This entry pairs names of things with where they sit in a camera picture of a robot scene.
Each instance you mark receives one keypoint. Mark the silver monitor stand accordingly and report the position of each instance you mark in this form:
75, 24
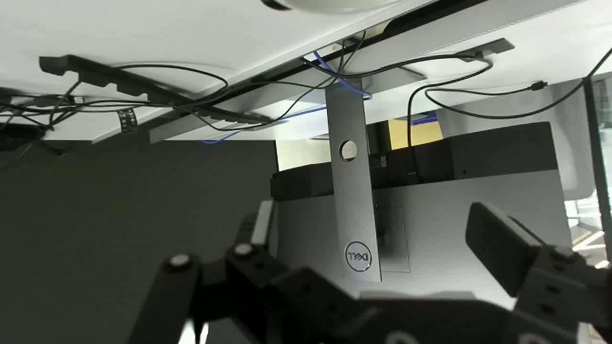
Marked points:
354, 211

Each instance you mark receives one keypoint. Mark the grey Dell monitor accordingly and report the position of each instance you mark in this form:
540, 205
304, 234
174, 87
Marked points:
446, 217

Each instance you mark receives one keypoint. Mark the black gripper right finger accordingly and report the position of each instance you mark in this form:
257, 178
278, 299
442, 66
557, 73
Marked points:
503, 255

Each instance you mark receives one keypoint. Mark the black vertical pole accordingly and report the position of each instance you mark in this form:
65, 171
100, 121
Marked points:
595, 159

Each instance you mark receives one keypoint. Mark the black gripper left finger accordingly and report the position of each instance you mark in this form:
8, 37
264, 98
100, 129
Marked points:
255, 274

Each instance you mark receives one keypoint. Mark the black flat desk plate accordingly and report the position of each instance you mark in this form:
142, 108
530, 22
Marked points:
488, 49

